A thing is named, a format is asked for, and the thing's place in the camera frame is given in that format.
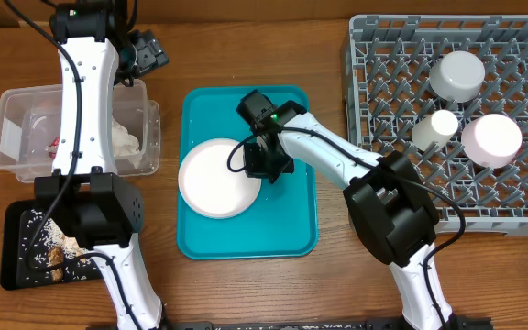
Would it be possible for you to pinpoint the large white dinner plate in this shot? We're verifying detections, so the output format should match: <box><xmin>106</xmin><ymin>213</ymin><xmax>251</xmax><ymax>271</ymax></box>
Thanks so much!
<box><xmin>178</xmin><ymin>138</ymin><xmax>261</xmax><ymax>219</ymax></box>

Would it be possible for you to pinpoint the white napkin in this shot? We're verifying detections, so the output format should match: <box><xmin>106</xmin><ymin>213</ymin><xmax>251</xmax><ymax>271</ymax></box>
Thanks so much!
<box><xmin>112</xmin><ymin>118</ymin><xmax>141</xmax><ymax>169</ymax></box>

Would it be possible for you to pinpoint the red foil snack wrapper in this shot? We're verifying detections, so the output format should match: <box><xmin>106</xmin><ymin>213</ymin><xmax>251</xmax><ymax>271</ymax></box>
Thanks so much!
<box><xmin>45</xmin><ymin>137</ymin><xmax>60</xmax><ymax>160</ymax></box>

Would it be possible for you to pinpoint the white paper cup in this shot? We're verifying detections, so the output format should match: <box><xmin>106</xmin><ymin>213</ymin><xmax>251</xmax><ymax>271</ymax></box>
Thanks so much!
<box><xmin>412</xmin><ymin>109</ymin><xmax>459</xmax><ymax>151</ymax></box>

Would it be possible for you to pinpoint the grey shallow bowl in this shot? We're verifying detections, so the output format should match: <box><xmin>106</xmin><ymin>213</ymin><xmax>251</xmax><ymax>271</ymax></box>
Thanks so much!
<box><xmin>429</xmin><ymin>50</ymin><xmax>486</xmax><ymax>103</ymax></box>

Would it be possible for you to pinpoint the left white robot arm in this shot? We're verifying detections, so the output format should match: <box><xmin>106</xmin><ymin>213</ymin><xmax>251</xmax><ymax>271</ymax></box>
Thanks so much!
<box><xmin>35</xmin><ymin>1</ymin><xmax>167</xmax><ymax>329</ymax></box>

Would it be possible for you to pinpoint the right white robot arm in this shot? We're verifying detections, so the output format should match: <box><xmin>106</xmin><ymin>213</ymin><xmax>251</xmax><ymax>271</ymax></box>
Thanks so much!
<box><xmin>237</xmin><ymin>90</ymin><xmax>456</xmax><ymax>329</ymax></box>

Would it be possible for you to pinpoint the clear plastic waste bin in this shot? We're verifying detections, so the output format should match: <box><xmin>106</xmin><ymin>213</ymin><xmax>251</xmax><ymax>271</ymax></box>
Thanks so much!
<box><xmin>0</xmin><ymin>80</ymin><xmax>160</xmax><ymax>183</ymax></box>

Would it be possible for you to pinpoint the grey dishwasher rack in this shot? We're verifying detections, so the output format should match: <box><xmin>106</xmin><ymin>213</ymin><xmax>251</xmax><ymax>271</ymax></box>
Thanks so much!
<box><xmin>342</xmin><ymin>15</ymin><xmax>528</xmax><ymax>236</ymax></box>

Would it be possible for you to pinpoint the teal plastic serving tray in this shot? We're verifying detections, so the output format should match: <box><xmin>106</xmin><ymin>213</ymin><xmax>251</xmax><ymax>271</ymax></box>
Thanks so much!
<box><xmin>177</xmin><ymin>86</ymin><xmax>318</xmax><ymax>259</ymax></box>

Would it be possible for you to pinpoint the spilled white rice pile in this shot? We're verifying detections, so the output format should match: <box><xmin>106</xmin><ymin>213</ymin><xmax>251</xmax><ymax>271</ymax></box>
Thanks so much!
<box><xmin>24</xmin><ymin>216</ymin><xmax>87</xmax><ymax>268</ymax></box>

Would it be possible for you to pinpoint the brown food scrap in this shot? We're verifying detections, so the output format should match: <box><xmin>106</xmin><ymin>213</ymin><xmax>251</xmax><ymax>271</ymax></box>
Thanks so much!
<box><xmin>48</xmin><ymin>247</ymin><xmax>64</xmax><ymax>282</ymax></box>

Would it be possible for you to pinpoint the black plastic tray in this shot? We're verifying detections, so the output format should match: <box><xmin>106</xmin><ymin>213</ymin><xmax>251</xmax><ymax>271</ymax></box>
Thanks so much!
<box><xmin>0</xmin><ymin>200</ymin><xmax>102</xmax><ymax>291</ymax></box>

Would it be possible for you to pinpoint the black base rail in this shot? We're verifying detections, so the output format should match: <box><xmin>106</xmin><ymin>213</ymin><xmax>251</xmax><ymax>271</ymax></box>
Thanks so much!
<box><xmin>168</xmin><ymin>315</ymin><xmax>494</xmax><ymax>330</ymax></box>

